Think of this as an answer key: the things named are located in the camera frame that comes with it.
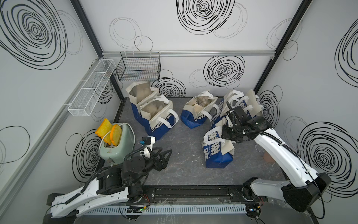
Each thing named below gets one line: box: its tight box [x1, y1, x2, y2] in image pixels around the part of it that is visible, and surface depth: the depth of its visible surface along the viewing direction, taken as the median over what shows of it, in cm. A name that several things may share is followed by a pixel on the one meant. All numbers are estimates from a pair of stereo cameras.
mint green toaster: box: [98, 122, 136, 165], surface depth 77 cm
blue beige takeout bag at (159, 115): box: [140, 94, 179, 141], surface depth 82 cm
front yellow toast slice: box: [110, 124, 123, 147], surface depth 76 cm
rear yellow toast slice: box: [95, 118, 114, 140], surface depth 77 cm
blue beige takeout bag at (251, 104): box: [237, 88, 264, 119], surface depth 88 cm
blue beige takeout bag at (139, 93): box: [125, 81, 159, 122], surface depth 90 cm
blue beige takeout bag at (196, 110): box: [180, 91, 221, 130], surface depth 90 cm
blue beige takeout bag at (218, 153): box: [201, 122, 235, 169], surface depth 76 cm
